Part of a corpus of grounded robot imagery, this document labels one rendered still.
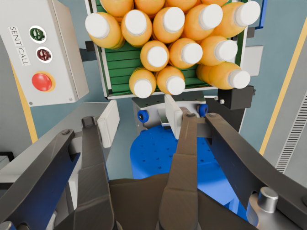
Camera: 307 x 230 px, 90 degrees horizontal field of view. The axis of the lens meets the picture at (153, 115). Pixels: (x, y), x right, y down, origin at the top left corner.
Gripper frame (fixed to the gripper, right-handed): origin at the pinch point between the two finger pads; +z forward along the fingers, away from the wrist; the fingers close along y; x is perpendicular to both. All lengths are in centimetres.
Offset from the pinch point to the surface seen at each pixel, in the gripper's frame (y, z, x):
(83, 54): -17.5, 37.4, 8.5
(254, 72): 43, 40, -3
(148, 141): 0.2, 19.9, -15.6
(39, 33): -16.9, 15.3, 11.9
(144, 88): 0.6, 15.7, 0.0
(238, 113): 86, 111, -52
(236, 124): 85, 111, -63
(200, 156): 11.5, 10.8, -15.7
